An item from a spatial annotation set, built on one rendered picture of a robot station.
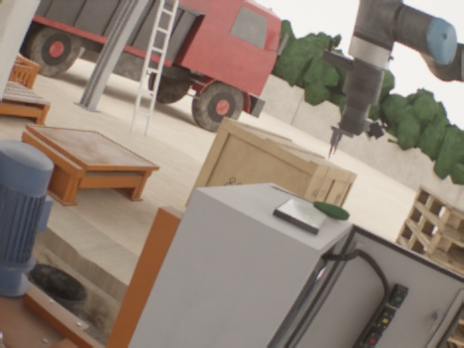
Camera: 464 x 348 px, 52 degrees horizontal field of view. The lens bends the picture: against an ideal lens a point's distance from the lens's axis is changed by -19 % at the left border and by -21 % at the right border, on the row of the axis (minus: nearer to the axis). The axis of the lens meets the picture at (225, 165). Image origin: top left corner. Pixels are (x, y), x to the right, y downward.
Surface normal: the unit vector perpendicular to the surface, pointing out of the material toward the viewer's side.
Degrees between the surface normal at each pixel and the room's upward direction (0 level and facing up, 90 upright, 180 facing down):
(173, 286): 90
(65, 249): 89
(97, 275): 91
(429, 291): 90
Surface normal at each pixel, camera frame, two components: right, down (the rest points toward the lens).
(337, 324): -0.24, 0.04
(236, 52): 0.53, 0.35
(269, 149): -0.47, -0.07
